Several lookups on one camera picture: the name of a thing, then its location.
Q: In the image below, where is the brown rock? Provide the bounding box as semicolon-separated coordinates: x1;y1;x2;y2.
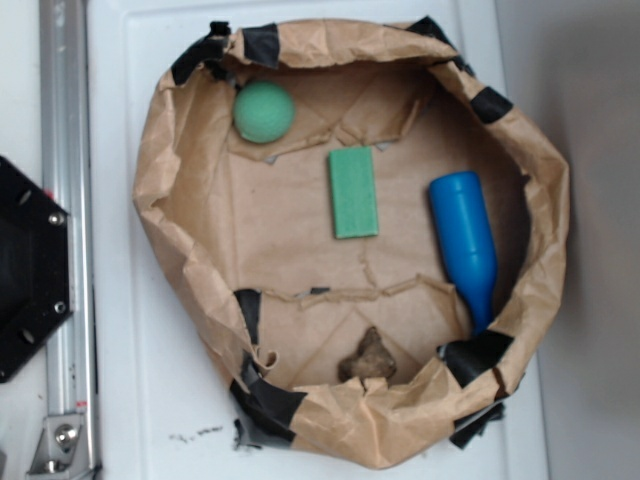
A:
338;327;397;382

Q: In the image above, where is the brown paper bag bin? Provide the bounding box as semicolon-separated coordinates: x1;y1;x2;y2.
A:
133;19;570;469

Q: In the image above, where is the green rectangular sponge block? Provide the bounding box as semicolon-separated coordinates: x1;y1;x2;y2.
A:
328;147;379;239

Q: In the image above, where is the green foam ball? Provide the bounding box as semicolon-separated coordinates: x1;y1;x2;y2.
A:
233;81;296;144

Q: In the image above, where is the blue plastic bottle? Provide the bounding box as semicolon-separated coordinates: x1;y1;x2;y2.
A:
428;171;498;336

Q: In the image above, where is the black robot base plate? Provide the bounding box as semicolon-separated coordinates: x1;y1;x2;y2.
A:
1;158;71;383

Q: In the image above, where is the metal corner bracket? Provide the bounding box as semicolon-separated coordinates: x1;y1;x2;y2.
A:
25;414;89;479

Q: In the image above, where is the aluminium extrusion rail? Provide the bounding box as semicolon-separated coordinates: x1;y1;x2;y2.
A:
29;1;101;479

